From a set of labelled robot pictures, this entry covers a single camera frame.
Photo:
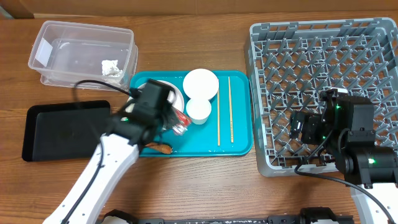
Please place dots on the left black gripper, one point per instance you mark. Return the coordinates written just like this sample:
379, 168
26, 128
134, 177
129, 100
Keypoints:
171, 117

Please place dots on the small white bowl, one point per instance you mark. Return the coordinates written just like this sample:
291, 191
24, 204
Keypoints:
130, 104

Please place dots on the clear plastic bin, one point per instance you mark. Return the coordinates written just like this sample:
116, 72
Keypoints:
66, 53

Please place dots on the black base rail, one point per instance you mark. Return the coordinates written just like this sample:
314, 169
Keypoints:
306, 216

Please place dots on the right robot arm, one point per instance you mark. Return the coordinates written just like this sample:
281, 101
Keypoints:
345, 130

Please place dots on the foil ball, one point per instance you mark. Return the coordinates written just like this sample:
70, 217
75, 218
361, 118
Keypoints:
110, 68

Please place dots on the right wooden chopstick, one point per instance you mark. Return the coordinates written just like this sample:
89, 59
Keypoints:
230, 110

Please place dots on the white round plate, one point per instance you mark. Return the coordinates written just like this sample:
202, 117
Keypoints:
178, 99

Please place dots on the red foil snack wrapper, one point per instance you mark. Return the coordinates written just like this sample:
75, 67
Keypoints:
183, 122

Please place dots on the black tray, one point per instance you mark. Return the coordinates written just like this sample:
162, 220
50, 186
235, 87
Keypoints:
61, 131

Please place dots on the white cup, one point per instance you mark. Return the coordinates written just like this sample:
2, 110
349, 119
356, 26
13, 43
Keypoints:
198, 110

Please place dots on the left wooden chopstick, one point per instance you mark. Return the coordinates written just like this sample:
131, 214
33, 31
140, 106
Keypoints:
218, 118

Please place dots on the teal serving tray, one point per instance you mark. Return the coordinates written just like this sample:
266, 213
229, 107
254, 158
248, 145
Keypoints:
201, 140

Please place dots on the grey dishwasher rack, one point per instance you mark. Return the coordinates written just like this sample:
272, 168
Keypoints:
290, 63

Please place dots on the wooden chopstick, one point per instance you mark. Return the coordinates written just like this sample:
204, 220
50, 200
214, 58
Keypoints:
230, 110
218, 118

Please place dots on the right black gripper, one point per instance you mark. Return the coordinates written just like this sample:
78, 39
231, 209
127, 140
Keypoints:
310, 121

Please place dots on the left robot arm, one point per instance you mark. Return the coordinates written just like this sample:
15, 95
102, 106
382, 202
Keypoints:
146, 115

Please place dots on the large white bowl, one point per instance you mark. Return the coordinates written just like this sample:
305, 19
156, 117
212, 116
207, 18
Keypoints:
200, 83

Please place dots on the orange carrot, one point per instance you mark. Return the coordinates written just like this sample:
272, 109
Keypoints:
162, 148

